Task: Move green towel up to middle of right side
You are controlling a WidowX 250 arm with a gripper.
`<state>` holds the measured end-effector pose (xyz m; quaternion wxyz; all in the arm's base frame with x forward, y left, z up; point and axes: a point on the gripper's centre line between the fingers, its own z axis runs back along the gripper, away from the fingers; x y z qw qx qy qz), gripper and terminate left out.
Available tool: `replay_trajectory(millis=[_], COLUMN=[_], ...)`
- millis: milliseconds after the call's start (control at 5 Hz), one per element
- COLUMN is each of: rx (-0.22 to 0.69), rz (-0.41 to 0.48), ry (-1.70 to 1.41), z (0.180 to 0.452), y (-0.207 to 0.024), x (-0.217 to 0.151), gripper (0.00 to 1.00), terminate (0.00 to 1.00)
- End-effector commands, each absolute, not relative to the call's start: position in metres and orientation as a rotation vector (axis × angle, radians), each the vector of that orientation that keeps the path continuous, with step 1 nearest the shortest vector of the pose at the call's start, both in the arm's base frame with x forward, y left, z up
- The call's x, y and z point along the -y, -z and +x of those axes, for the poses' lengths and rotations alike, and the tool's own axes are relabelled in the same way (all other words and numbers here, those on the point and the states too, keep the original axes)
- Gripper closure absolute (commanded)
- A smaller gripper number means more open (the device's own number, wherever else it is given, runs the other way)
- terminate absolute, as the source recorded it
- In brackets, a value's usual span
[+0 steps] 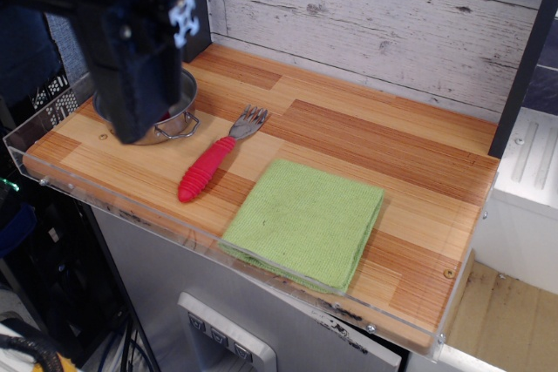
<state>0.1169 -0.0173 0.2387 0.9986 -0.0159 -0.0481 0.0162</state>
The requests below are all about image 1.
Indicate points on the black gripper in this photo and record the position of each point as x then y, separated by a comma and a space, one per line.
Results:
133, 49

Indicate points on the green towel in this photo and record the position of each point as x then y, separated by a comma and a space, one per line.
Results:
306, 225

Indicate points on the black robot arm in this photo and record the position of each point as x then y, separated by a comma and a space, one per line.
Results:
133, 50

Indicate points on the red toy pepper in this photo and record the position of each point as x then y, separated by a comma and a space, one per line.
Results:
165, 117

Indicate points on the small steel pot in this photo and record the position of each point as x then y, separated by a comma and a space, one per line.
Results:
183, 122

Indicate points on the black plastic crate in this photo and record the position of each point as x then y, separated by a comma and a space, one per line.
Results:
49, 91

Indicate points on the clear acrylic table guard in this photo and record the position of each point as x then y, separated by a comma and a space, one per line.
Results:
432, 163

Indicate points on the silver dispenser panel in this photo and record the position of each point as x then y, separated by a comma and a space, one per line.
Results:
219, 343

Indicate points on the white grooved block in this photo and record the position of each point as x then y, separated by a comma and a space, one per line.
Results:
527, 174

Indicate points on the red handled metal fork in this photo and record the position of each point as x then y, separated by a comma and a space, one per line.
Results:
198, 175

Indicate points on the black right frame post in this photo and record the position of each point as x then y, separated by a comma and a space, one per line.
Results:
530, 57

